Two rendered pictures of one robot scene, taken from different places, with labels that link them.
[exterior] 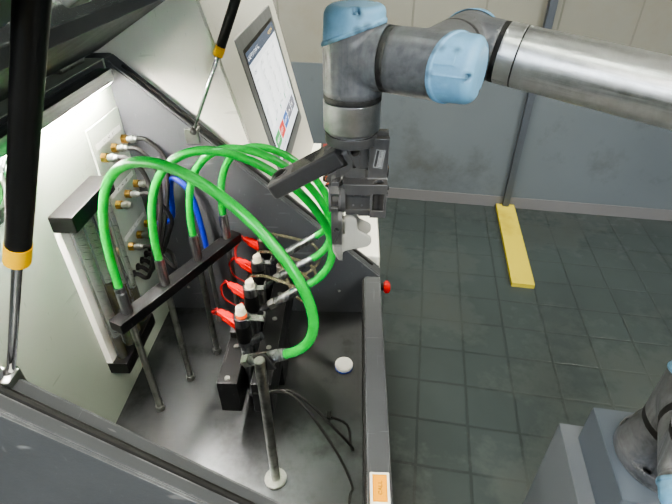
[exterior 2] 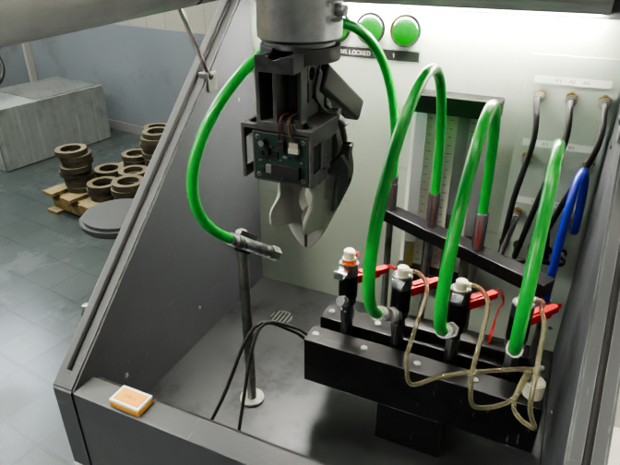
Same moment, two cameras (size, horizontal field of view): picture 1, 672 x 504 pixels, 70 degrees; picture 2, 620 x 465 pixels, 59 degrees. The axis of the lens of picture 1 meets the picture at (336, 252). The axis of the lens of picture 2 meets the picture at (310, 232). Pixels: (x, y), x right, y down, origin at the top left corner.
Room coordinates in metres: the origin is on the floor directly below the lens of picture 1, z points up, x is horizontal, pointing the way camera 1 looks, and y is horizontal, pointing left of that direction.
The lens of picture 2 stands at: (0.82, -0.49, 1.51)
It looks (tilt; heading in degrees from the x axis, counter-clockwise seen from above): 28 degrees down; 112
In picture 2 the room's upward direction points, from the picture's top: straight up
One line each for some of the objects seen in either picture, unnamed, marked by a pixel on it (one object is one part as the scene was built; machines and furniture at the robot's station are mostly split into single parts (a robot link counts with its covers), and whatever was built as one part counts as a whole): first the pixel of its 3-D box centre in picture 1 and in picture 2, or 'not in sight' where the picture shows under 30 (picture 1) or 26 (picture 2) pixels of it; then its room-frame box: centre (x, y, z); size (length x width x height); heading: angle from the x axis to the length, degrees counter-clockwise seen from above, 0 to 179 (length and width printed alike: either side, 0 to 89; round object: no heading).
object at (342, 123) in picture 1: (351, 115); (303, 18); (0.62, -0.02, 1.45); 0.08 x 0.08 x 0.05
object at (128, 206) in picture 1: (130, 192); (554, 160); (0.86, 0.42, 1.20); 0.13 x 0.03 x 0.31; 178
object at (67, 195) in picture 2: not in sight; (159, 162); (-1.39, 2.27, 0.22); 1.22 x 0.83 x 0.43; 80
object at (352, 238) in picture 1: (351, 240); (286, 210); (0.60, -0.02, 1.26); 0.06 x 0.03 x 0.09; 88
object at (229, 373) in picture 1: (262, 343); (418, 387); (0.73, 0.16, 0.91); 0.34 x 0.10 x 0.15; 178
